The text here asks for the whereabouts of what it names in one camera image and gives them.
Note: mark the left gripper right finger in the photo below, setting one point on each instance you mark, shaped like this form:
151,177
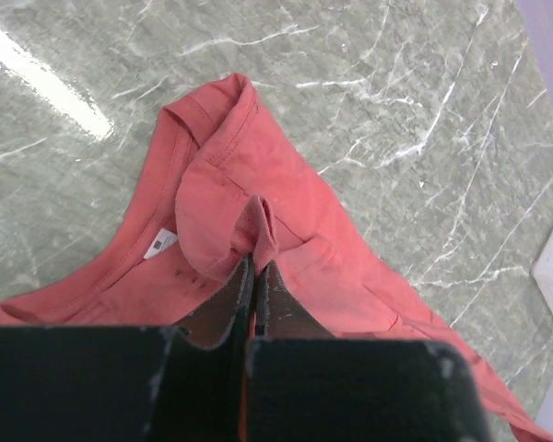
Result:
304,384

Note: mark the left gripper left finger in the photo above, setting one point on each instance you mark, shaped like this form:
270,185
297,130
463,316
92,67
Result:
130,383

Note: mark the salmon pink t shirt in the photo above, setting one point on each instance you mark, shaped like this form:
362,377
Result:
221,181

